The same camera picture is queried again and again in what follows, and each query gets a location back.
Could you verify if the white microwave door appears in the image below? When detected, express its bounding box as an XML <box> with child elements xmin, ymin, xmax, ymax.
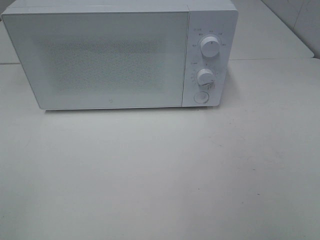
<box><xmin>3</xmin><ymin>12</ymin><xmax>189</xmax><ymax>110</ymax></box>

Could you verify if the white microwave knob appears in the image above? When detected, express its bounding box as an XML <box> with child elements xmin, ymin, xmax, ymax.
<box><xmin>196</xmin><ymin>68</ymin><xmax>215</xmax><ymax>86</ymax></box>
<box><xmin>200</xmin><ymin>35</ymin><xmax>221</xmax><ymax>58</ymax></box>

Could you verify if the white microwave oven body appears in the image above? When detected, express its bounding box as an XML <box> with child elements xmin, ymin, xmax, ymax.
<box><xmin>1</xmin><ymin>0</ymin><xmax>239</xmax><ymax>109</ymax></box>

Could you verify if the round white door button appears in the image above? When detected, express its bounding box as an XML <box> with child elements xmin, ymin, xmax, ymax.
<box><xmin>193</xmin><ymin>91</ymin><xmax>210</xmax><ymax>104</ymax></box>

